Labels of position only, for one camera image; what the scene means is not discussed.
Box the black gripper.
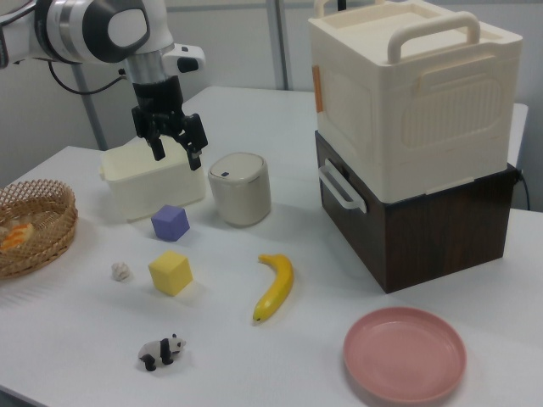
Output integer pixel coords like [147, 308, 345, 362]
[131, 75, 210, 172]

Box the beige trash can with lid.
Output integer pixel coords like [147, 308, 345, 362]
[207, 152, 272, 228]

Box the white rectangular plastic bin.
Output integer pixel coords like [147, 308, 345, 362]
[98, 139, 208, 222]

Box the purple foam cube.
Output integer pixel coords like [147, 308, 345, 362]
[150, 204, 190, 243]

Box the yellow foam cube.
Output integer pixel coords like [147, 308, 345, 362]
[148, 249, 194, 297]

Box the orange tape strip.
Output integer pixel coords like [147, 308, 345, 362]
[312, 64, 324, 114]

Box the woven wicker basket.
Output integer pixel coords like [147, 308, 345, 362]
[0, 179, 79, 280]

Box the yellow toy banana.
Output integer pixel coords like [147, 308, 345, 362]
[253, 253, 294, 326]

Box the orange toy bread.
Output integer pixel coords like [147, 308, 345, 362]
[0, 223, 35, 251]

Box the small panda figurine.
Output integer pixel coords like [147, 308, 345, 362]
[138, 333, 188, 372]

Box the dark wooden drawer box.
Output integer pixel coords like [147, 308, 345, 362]
[314, 129, 522, 294]

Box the pink plastic plate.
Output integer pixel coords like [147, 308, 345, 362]
[343, 307, 468, 404]

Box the grey slanted metal frame pole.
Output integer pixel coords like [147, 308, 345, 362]
[77, 63, 107, 150]

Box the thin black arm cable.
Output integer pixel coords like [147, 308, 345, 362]
[48, 62, 128, 95]

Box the grey vertical wall post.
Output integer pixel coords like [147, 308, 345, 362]
[267, 0, 294, 91]

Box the white drawer handle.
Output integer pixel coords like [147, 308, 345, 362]
[317, 159, 367, 212]

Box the cream storage box with handles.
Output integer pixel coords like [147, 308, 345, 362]
[307, 0, 523, 203]

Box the black cable behind drawer box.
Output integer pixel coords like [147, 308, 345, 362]
[515, 167, 531, 211]

